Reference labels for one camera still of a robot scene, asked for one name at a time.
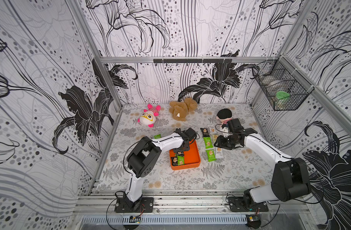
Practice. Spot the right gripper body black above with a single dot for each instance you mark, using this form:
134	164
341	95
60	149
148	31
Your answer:
223	142

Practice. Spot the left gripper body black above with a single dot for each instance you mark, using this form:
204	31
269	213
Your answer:
185	148

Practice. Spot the black cookie packet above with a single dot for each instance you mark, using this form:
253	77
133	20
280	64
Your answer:
174	161
205	132

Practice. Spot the green cookie packet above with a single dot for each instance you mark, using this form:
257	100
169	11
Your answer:
211	155
208	142
158	136
180	158

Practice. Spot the white cookie packet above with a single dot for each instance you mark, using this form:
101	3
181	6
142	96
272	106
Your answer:
218	153
212	129

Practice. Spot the yellow cookie packet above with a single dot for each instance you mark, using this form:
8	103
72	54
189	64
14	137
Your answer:
215	137

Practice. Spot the orange storage box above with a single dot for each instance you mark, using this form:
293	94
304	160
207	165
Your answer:
191	157

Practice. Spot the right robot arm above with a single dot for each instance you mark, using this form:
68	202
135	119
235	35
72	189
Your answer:
290	178

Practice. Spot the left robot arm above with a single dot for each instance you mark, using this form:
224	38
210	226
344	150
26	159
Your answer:
143	157

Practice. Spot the brown teddy bear plush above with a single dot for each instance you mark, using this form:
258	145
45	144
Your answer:
180	110

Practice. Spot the black-haired doll orange dress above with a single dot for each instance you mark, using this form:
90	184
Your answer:
224	116

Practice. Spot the pink white owl plush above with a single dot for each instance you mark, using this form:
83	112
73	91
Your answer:
149	116

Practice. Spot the green lid jar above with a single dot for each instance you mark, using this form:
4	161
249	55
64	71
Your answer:
281	98

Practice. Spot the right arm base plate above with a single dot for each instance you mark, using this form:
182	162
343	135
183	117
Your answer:
242	204

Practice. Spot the black wire basket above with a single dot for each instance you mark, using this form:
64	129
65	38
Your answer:
272	76

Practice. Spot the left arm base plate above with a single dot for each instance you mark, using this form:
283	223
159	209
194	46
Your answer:
142	205

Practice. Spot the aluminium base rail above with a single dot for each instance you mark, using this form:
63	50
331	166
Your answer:
165	202

